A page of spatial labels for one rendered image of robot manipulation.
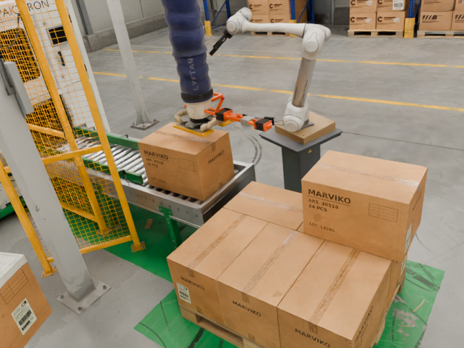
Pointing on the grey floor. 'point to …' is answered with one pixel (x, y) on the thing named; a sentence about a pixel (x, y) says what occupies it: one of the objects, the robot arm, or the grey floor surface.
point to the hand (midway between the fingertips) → (213, 50)
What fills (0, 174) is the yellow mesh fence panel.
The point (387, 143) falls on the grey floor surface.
